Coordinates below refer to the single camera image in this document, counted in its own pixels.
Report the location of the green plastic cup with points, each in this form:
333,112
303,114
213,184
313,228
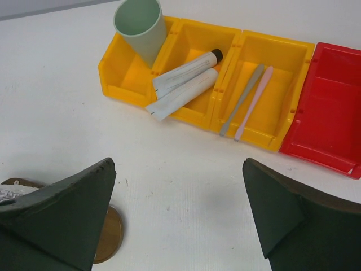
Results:
142,25

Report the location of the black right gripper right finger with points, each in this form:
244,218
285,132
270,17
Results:
300,227

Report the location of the pink toothbrush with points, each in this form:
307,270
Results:
261,87

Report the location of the clear glass holder block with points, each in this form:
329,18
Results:
10,192

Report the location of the red plastic bin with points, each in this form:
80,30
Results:
326,126

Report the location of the wooden oval tray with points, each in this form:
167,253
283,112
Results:
112,232

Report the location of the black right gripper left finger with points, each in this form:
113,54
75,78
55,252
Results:
58,227

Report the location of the yellow bin middle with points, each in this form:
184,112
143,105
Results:
193,39

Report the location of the white toothpaste tube black cap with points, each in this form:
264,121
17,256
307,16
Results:
167,82

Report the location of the yellow bin left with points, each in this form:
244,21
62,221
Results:
125,76

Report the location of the grey toothbrush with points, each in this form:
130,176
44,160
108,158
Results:
251,82

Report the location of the yellow bin right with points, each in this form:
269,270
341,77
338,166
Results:
273,113

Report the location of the yellow bin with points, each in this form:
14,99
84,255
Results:
125,76
193,39
273,113

